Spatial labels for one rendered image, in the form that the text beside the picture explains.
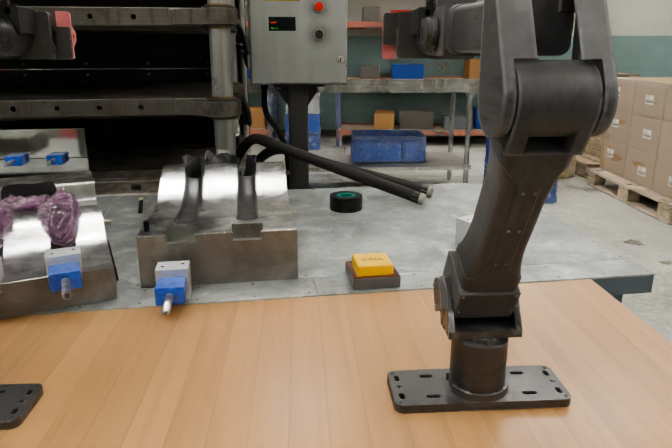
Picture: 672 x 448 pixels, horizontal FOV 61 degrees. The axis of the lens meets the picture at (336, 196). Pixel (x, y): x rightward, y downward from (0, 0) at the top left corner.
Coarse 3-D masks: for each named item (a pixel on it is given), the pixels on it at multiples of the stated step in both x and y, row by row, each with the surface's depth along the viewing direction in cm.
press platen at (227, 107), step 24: (0, 96) 170; (24, 96) 170; (48, 96) 170; (72, 96) 170; (96, 96) 170; (120, 96) 170; (144, 96) 170; (168, 96) 170; (192, 96) 170; (240, 96) 202
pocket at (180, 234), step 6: (168, 228) 96; (174, 228) 97; (180, 228) 97; (186, 228) 97; (192, 228) 97; (168, 234) 97; (174, 234) 97; (180, 234) 97; (186, 234) 97; (192, 234) 97; (168, 240) 97; (174, 240) 97; (180, 240) 97; (186, 240) 97; (192, 240) 98
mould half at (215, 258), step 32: (160, 192) 115; (224, 192) 116; (160, 224) 98; (192, 224) 98; (224, 224) 98; (288, 224) 98; (160, 256) 93; (192, 256) 94; (224, 256) 94; (256, 256) 95; (288, 256) 96
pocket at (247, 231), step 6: (234, 228) 98; (240, 228) 98; (246, 228) 98; (252, 228) 99; (258, 228) 99; (234, 234) 98; (240, 234) 99; (246, 234) 99; (252, 234) 99; (258, 234) 99; (234, 240) 94
